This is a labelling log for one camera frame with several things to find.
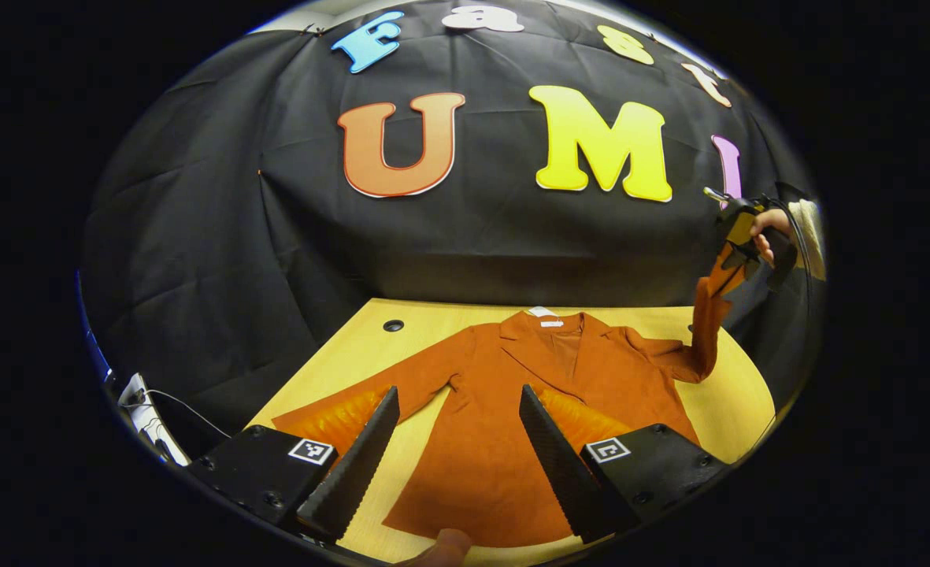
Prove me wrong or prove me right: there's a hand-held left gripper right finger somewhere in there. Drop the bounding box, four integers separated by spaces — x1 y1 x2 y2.
517 384 731 546

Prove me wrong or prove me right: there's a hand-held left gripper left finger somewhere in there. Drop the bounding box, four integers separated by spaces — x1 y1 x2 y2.
187 385 401 544

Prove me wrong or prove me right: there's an orange ribbed collared shirt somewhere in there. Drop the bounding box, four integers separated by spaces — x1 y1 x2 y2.
272 276 737 549

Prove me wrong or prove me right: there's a white device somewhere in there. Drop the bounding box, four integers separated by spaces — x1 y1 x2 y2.
118 372 191 467

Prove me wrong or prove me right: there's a black backdrop cloth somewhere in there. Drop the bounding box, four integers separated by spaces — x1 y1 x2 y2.
79 0 821 442

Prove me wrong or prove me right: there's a thin cable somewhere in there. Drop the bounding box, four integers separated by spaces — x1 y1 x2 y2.
142 388 233 440

